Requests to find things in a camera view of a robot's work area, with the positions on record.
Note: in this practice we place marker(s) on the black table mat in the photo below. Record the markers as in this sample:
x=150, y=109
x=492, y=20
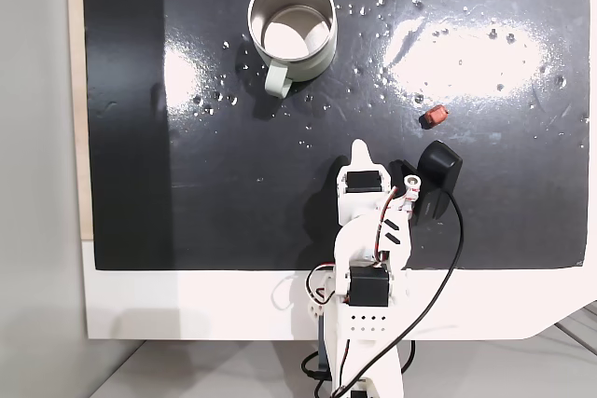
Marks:
x=210, y=183

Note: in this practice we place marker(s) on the red cube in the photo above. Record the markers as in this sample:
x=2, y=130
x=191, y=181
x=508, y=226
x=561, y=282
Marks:
x=436, y=117

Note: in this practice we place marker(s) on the black camera box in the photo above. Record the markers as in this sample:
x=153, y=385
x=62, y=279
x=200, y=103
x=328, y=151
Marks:
x=438, y=169

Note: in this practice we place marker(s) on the pale green steel mug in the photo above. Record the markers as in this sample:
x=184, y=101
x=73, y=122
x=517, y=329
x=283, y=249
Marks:
x=322, y=62

